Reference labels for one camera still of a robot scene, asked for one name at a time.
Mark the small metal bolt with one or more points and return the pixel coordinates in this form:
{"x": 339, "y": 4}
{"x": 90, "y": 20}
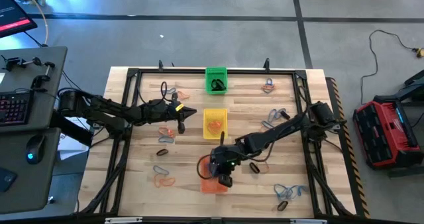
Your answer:
{"x": 50, "y": 199}

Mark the black aluminium table frame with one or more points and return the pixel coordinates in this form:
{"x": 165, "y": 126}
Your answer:
{"x": 165, "y": 71}

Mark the black rubber band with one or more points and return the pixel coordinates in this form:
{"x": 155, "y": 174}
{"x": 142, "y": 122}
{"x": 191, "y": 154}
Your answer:
{"x": 222, "y": 85}
{"x": 214, "y": 85}
{"x": 158, "y": 152}
{"x": 279, "y": 206}
{"x": 285, "y": 115}
{"x": 218, "y": 88}
{"x": 250, "y": 167}

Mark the yellow plastic basket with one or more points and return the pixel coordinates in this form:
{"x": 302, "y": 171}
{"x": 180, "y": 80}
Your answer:
{"x": 207, "y": 113}

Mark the yellow black hazard strip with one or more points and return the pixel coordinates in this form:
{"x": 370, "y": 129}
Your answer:
{"x": 360, "y": 184}

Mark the black computer monitor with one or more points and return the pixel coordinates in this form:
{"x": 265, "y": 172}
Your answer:
{"x": 13, "y": 15}

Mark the black stand base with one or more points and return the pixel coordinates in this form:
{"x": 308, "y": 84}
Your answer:
{"x": 414, "y": 85}

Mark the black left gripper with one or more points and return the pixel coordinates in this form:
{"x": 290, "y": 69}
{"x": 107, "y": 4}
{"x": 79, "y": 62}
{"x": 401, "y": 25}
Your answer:
{"x": 159, "y": 113}

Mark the grey desk top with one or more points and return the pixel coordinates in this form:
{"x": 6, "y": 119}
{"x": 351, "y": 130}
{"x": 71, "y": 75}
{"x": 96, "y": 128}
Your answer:
{"x": 43, "y": 118}
{"x": 33, "y": 184}

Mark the silver metal bracket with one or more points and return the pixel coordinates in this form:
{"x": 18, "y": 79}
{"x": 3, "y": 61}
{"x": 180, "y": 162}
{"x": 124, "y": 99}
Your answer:
{"x": 308, "y": 221}
{"x": 122, "y": 220}

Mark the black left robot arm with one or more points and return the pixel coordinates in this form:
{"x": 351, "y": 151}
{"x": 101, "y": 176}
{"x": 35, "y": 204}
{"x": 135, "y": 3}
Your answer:
{"x": 99, "y": 108}

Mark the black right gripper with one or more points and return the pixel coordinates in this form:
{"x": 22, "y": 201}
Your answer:
{"x": 232, "y": 156}

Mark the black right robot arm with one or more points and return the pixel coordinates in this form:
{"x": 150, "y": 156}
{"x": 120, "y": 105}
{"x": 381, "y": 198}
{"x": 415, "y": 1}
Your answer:
{"x": 281, "y": 131}

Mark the black computer mouse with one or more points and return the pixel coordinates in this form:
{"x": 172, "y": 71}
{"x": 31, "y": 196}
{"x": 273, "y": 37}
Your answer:
{"x": 34, "y": 147}

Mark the orange plastic basket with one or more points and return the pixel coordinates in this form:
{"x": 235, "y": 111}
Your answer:
{"x": 207, "y": 188}

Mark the black backlit keyboard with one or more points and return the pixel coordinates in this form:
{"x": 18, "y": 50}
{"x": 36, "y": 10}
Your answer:
{"x": 13, "y": 108}

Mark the green plastic basket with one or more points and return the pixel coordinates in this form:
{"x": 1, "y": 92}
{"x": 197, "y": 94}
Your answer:
{"x": 209, "y": 71}

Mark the black desk clamp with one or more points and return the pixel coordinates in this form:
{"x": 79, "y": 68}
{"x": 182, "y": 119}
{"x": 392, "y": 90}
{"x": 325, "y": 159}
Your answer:
{"x": 20, "y": 62}
{"x": 41, "y": 79}

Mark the white paper sheet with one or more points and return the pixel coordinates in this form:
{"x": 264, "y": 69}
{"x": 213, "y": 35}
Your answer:
{"x": 71, "y": 147}

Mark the black desk beam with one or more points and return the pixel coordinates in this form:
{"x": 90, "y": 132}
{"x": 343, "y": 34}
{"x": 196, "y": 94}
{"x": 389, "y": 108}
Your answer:
{"x": 71, "y": 129}

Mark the red black tool case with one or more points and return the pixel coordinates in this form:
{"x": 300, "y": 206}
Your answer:
{"x": 381, "y": 134}

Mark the dark flat device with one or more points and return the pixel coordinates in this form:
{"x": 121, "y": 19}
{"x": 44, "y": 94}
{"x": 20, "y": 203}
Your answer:
{"x": 6, "y": 179}

